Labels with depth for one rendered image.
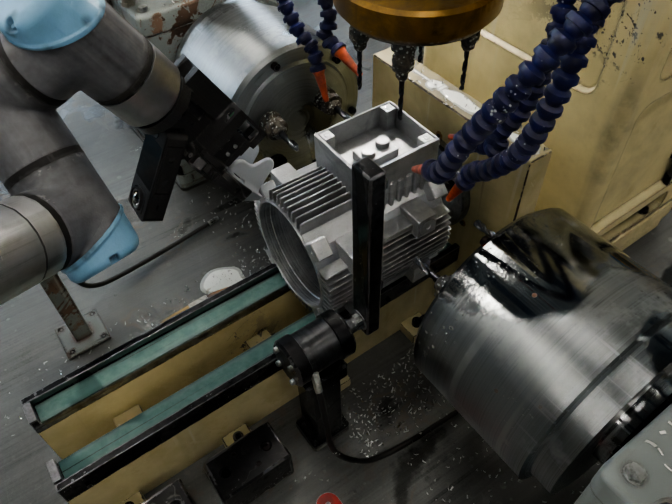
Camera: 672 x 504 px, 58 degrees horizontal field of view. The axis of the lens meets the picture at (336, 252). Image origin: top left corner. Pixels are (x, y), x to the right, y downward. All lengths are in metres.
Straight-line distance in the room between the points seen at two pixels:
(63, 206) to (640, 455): 0.51
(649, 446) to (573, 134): 0.45
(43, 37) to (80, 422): 0.52
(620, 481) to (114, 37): 0.53
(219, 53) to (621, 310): 0.65
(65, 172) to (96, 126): 0.89
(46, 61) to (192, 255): 0.61
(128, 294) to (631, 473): 0.82
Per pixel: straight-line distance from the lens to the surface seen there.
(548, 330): 0.59
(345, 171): 0.74
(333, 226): 0.74
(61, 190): 0.59
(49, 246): 0.55
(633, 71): 0.79
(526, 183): 0.78
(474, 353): 0.62
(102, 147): 1.41
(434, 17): 0.62
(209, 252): 1.12
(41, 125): 0.60
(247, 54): 0.92
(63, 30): 0.55
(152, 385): 0.90
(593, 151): 0.86
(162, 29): 1.06
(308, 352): 0.69
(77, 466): 0.82
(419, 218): 0.76
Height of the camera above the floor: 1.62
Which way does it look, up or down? 49 degrees down
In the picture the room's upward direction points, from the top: 2 degrees counter-clockwise
